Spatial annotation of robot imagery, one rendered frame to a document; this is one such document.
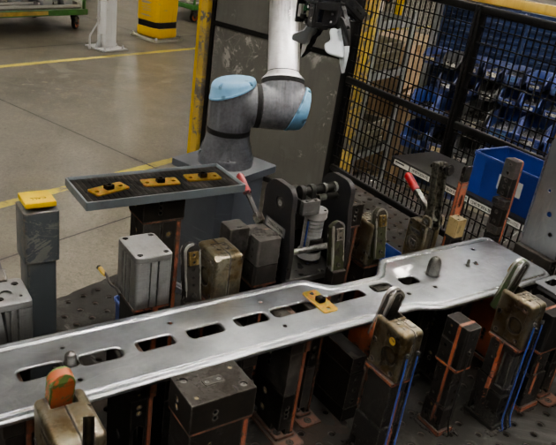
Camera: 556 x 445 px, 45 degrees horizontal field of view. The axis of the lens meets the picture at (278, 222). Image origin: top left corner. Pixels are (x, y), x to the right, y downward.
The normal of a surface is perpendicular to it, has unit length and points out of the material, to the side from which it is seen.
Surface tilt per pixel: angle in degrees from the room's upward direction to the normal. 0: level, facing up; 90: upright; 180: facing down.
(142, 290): 90
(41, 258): 90
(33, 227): 90
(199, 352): 0
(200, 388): 0
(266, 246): 90
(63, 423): 0
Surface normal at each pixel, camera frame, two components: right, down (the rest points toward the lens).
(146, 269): 0.55, 0.42
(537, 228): -0.83, 0.13
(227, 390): 0.14, -0.90
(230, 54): -0.62, 0.24
